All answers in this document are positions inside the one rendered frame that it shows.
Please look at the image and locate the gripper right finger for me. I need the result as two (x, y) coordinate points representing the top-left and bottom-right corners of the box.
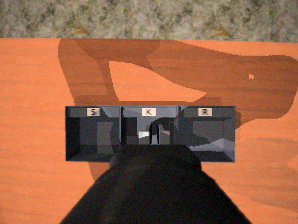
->
(157, 124), (170, 144)

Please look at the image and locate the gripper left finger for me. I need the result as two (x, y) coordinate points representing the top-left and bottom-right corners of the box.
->
(139, 125), (152, 144)

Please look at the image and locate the dark grey rack of three bins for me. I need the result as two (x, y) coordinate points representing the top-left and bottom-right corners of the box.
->
(65, 106), (236, 163)

